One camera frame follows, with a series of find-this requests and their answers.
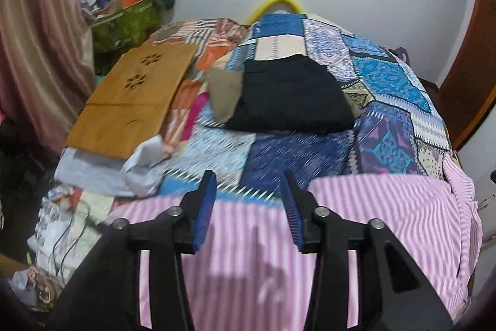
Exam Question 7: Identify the pink striped pants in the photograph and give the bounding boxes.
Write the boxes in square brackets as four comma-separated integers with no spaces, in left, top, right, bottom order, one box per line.
[104,174,483,331]

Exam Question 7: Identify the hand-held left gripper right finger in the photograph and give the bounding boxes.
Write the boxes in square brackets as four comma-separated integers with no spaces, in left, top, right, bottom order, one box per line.
[283,169,454,331]

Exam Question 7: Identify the floral patterned cloth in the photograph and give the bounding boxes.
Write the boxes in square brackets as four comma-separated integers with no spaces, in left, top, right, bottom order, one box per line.
[27,187,117,301]

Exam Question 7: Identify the striped curtain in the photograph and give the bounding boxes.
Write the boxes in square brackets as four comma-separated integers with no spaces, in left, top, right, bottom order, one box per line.
[0,0,95,157]

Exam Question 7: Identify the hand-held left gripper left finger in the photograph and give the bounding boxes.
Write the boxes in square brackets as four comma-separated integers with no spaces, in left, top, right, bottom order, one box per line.
[46,170,218,331]

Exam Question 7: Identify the khaki cloth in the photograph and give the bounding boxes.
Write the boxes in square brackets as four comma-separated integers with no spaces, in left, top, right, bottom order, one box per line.
[208,67,245,122]

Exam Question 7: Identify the orange patterned blanket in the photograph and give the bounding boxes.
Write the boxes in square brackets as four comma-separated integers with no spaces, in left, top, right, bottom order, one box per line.
[153,18,250,149]

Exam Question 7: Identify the wooden lap desk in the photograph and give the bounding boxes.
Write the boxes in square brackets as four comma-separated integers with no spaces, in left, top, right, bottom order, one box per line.
[65,43,200,161]

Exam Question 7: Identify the brown wooden door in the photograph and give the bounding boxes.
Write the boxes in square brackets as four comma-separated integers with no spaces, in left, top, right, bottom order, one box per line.
[438,0,496,151]

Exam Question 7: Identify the blue patchwork blanket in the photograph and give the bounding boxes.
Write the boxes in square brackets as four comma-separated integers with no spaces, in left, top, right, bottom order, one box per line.
[159,14,462,200]

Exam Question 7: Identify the white cloth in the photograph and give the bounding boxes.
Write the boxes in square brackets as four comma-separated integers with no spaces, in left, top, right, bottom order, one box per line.
[54,135,173,198]

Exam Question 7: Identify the black folded clothing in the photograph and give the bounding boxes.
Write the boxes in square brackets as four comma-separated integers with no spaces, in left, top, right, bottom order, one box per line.
[225,56,355,134]

